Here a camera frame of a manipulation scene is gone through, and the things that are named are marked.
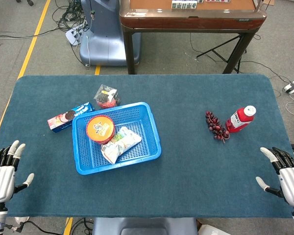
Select blue grey robot torso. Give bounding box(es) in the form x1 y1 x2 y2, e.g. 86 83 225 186
92 217 199 235

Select tangled black floor cables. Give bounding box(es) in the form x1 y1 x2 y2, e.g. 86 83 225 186
51 0 89 32

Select blue grey machine base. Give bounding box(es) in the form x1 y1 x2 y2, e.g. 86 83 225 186
79 0 142 67

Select row of mahjong tiles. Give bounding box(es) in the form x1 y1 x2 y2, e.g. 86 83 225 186
171 0 198 10

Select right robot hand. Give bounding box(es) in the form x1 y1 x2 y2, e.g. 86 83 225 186
255 146 294 208

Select blue plastic basket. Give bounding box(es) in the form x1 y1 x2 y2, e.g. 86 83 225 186
72 101 162 176

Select dark red grape bunch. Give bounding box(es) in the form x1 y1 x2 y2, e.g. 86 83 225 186
205 110 230 144

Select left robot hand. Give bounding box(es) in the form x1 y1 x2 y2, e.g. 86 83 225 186
0 140 35 204

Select white snack bag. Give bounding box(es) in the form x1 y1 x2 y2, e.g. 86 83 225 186
100 126 142 165

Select brown mahjong table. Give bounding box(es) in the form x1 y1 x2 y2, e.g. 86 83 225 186
119 0 268 75

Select white power strip with plugs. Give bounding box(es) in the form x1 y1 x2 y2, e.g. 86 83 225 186
65 24 88 46

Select blue pink cookie box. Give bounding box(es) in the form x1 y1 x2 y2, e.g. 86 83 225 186
47 102 96 134

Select teal felt table mat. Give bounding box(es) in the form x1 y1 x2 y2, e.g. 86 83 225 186
0 74 294 218

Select orange lidded noodle cup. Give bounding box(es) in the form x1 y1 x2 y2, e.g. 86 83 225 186
85 115 115 145

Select clear box with red contents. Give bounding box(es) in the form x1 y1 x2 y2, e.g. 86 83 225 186
93 84 121 110

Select red bottle with white cap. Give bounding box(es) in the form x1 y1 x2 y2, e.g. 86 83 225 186
225 105 257 134

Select white sneaker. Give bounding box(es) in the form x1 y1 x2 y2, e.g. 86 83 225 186
14 215 31 225

